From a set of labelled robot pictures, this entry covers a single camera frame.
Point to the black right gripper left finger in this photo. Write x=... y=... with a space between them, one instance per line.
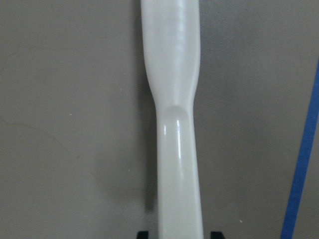
x=143 y=235

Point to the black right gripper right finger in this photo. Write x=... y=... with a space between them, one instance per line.
x=216 y=235

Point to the white hand brush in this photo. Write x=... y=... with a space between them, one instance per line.
x=171 y=42

